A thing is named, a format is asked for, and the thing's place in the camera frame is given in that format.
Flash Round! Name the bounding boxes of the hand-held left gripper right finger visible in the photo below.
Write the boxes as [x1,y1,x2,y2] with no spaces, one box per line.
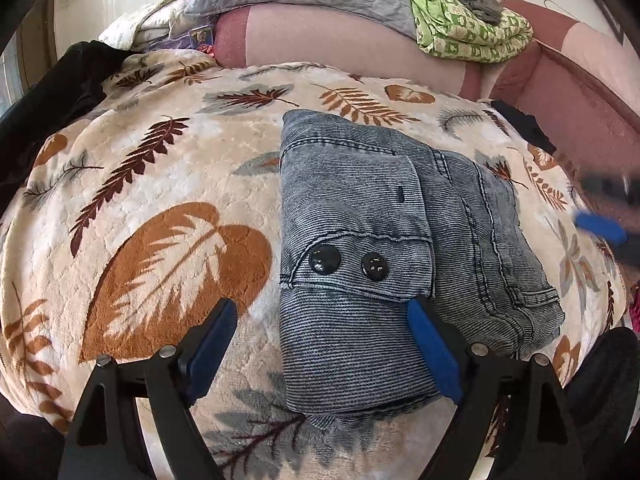
[406,295,587,480]

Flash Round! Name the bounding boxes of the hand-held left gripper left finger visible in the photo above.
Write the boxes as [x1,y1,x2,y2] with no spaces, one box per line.
[59,297,239,480]

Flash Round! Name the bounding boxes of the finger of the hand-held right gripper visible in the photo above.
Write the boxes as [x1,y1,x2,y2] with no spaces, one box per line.
[579,172,640,205]
[573,211,640,263]

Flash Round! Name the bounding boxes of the grey denim pants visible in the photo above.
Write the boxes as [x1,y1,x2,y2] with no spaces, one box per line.
[277,109,566,431]

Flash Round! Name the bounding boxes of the small black cloth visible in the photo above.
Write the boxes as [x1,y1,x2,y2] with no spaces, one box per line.
[491,99,557,155]

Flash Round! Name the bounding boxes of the leaf-printed fleece blanket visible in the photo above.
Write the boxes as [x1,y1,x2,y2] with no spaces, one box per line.
[0,52,631,480]

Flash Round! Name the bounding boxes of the green patterned blanket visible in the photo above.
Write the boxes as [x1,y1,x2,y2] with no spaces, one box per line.
[382,0,535,64]

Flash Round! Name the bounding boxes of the pink bed headboard cushion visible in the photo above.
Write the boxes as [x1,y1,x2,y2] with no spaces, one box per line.
[212,0,640,181]

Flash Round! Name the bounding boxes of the large black garment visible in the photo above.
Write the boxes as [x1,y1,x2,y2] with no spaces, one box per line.
[0,40,126,196]

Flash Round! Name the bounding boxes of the colourful printed packet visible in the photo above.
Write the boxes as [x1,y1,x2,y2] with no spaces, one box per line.
[187,25,217,56]

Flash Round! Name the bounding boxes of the white crumpled cloth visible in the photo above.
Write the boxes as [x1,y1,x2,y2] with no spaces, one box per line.
[97,0,221,53]

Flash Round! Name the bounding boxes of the patterned glass window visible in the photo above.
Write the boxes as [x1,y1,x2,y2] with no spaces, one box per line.
[0,15,31,121]

